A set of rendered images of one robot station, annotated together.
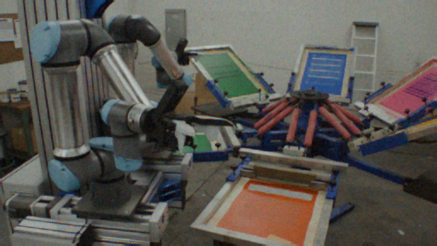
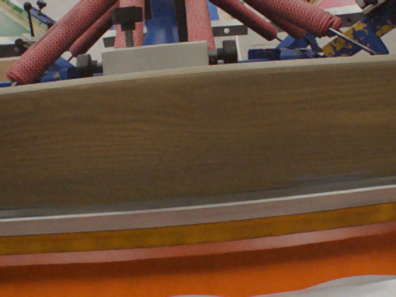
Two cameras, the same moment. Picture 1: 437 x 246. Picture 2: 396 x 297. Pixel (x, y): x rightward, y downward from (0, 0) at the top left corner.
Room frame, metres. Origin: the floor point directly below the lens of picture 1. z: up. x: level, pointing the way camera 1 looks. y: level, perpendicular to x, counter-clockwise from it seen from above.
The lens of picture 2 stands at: (1.62, -0.33, 1.07)
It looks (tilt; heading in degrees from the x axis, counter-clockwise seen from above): 14 degrees down; 338
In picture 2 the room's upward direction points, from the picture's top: 5 degrees counter-clockwise
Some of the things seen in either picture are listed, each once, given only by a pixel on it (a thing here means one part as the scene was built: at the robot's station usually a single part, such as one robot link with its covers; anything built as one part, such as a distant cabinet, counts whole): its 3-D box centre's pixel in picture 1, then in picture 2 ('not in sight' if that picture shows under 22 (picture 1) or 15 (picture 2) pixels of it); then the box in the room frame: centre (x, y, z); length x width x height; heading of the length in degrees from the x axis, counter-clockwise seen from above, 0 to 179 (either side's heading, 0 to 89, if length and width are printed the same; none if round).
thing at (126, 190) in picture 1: (110, 184); not in sight; (1.17, 0.40, 1.31); 0.15 x 0.15 x 0.10
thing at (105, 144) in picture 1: (105, 156); not in sight; (1.16, 0.40, 1.42); 0.13 x 0.12 x 0.14; 147
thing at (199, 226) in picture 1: (274, 201); not in sight; (1.63, -0.29, 0.97); 0.79 x 0.58 x 0.04; 158
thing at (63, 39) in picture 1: (67, 108); not in sight; (1.05, 0.47, 1.63); 0.15 x 0.12 x 0.55; 147
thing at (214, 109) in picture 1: (247, 122); not in sight; (3.14, -0.28, 0.91); 1.34 x 0.40 x 0.08; 38
